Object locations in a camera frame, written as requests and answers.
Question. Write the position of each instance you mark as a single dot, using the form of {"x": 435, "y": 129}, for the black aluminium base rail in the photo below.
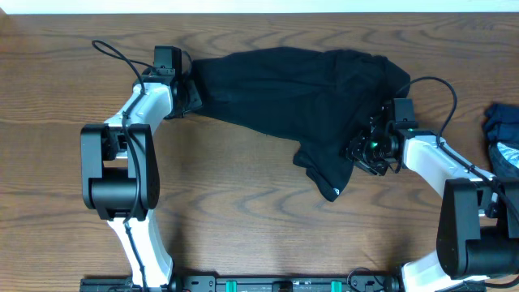
{"x": 205, "y": 283}

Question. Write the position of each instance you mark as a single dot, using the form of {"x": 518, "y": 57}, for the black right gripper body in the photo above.
{"x": 370, "y": 155}

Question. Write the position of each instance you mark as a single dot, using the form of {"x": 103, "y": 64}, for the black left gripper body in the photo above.
{"x": 191, "y": 100}

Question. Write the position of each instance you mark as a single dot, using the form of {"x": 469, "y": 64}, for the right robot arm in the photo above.
{"x": 477, "y": 236}

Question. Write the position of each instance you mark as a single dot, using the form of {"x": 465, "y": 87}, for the dark blue crumpled garment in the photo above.
{"x": 501, "y": 133}

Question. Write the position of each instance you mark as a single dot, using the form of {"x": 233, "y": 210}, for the black polo shirt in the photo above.
{"x": 320, "y": 99}

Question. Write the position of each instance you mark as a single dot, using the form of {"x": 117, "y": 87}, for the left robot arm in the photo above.
{"x": 121, "y": 181}

